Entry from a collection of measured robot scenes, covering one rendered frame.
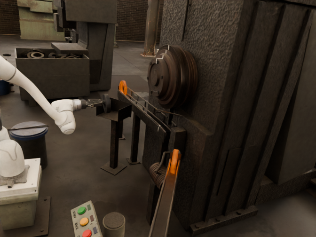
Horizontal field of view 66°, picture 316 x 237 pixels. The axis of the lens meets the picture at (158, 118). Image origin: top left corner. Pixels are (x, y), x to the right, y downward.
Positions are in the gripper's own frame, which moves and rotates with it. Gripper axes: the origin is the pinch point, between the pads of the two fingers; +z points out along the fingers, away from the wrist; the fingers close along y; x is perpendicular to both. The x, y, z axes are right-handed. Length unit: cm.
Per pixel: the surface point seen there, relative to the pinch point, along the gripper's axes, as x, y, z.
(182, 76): 32, 48, 40
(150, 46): -64, -622, 310
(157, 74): 29, 31, 30
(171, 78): 29, 42, 35
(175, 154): -9, 76, 23
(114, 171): -84, -16, 9
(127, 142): -86, -69, 41
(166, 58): 40, 32, 36
